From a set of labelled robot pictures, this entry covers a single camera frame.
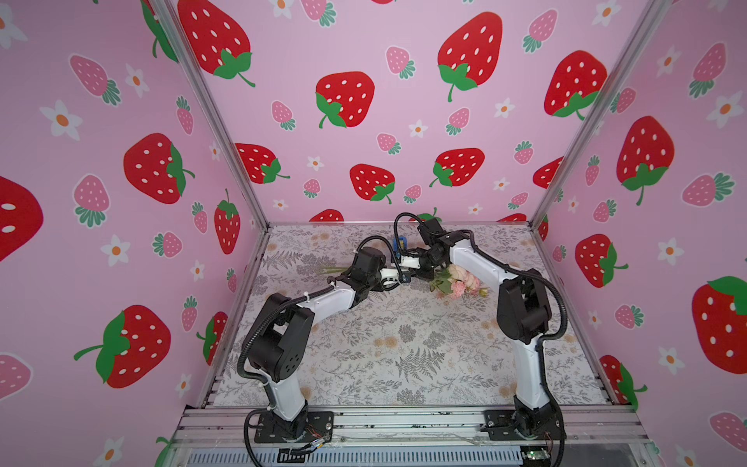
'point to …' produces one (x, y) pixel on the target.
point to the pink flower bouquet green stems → (456, 279)
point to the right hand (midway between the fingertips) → (408, 269)
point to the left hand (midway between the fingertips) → (383, 261)
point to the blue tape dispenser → (399, 244)
